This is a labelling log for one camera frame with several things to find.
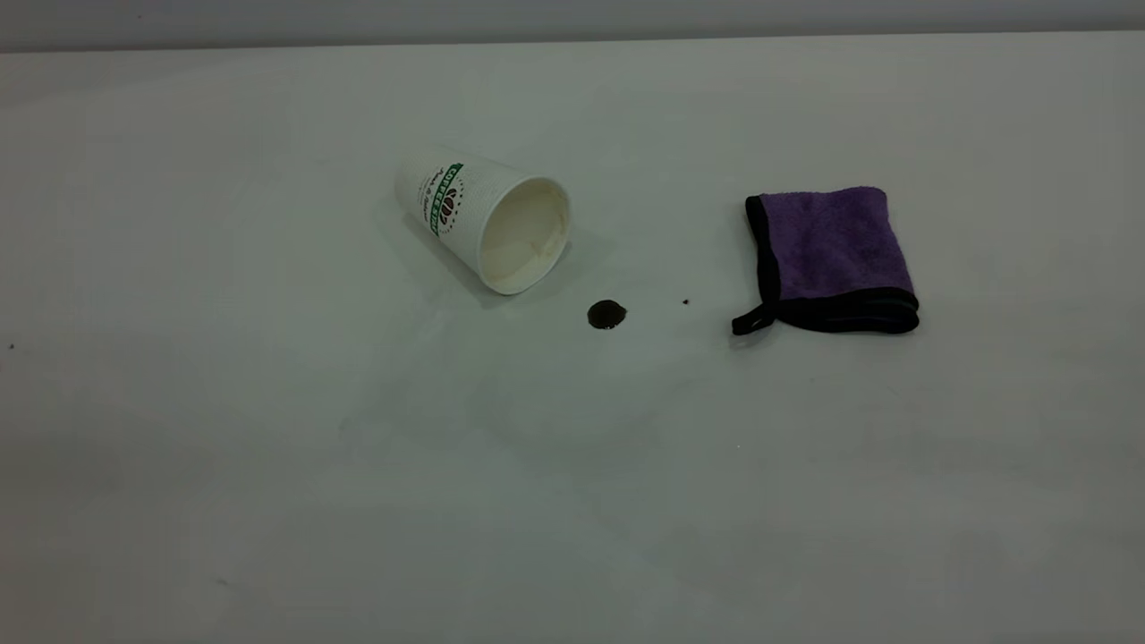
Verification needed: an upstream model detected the white paper coffee cup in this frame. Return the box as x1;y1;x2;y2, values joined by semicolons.
394;148;573;296

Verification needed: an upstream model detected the purple cloth with black trim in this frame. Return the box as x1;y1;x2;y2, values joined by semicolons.
732;186;921;337

